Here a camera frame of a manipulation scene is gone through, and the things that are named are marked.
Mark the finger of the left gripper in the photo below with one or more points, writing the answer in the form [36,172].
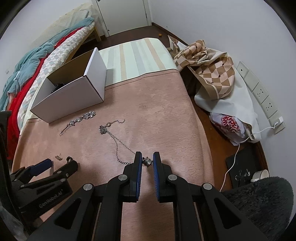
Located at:
[66,170]
[40,167]

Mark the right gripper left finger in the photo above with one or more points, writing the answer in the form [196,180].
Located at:
[121,189]

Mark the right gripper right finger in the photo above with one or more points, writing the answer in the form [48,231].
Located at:
[171,188]

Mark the small silver earring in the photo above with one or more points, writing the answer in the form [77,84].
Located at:
[58,157]

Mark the black smart watch band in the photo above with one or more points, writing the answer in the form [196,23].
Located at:
[57,87]

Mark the red bed blanket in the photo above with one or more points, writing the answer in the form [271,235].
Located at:
[12,130]

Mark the pink striped table cloth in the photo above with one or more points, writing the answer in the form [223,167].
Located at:
[146,109]

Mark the red white plastic bag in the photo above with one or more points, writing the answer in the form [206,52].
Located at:
[230,126]

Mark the white cardboard box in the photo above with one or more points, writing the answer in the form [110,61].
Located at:
[84,78]

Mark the white cup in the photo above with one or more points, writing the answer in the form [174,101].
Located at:
[259,175]

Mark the dark fuzzy seat cushion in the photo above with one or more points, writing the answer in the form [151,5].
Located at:
[268,204]

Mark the teal blue quilt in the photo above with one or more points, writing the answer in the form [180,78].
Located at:
[27,66]

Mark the brown checkered cloth bag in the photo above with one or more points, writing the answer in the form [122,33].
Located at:
[220,88]

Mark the checkered white grey quilt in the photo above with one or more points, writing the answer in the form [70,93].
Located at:
[56,59]

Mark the pale checkered pillow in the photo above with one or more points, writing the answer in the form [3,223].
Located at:
[66,21]

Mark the white door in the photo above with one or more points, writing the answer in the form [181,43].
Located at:
[117,16]

